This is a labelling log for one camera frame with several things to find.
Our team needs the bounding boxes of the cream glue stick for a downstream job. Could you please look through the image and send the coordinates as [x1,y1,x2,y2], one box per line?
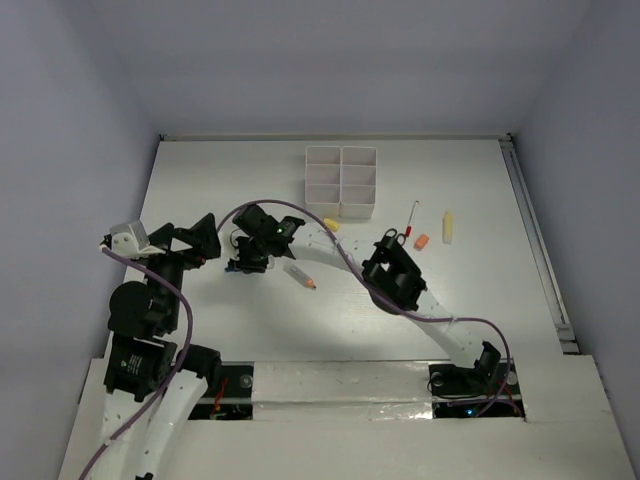
[442,211,453,245]

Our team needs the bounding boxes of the black handled scissors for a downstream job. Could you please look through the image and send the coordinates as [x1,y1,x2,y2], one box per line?
[384,228,406,246]

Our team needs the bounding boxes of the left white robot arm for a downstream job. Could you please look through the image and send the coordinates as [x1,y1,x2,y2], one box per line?
[80,213,221,479]

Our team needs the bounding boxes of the orange eraser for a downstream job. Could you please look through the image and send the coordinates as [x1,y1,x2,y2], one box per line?
[414,234,430,251]

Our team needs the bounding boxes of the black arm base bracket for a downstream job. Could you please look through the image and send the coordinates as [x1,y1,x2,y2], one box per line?
[427,363,484,399]

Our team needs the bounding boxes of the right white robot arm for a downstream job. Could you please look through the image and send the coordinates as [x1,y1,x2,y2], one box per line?
[220,199,511,396]

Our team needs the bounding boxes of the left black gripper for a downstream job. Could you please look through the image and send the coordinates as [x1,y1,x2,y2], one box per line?
[143,210,221,327]

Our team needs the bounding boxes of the yellow eraser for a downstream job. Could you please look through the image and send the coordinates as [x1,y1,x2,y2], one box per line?
[323,218,341,232]

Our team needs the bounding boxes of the orange tipped clear tube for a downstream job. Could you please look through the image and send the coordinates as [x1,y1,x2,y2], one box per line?
[283,264,316,290]

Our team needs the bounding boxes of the red capped white marker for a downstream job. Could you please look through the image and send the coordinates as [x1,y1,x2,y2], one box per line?
[404,200,420,238]

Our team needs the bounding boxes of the white organizer right column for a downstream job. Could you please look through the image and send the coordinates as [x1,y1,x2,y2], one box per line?
[339,146,377,220]

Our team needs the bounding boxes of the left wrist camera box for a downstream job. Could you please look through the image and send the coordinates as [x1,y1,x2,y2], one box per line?
[101,220,150,259]

